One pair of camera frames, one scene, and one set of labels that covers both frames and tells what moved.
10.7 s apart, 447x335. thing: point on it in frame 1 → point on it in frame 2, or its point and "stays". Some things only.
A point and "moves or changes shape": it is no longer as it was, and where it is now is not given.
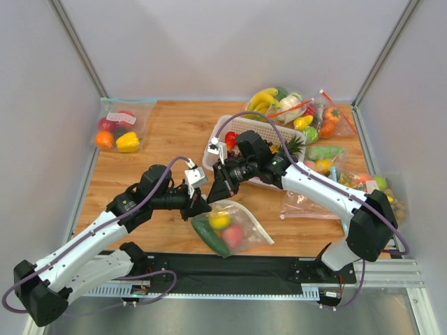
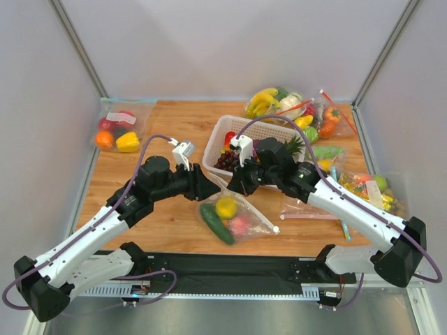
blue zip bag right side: x=331 y=160 stays
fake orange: x=104 y=139 stays
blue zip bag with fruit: x=121 y=123 stays
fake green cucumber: x=203 y=226 → x=216 y=224
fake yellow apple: x=220 y=219 → x=225 y=207
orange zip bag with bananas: x=281 y=105 stays
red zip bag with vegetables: x=323 y=119 stays
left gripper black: x=192 y=206 → x=195 y=182
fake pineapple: x=292 y=146 stays
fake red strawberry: x=230 y=137 stays
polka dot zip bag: x=230 y=229 moves or changes shape
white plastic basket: x=216 y=152 stays
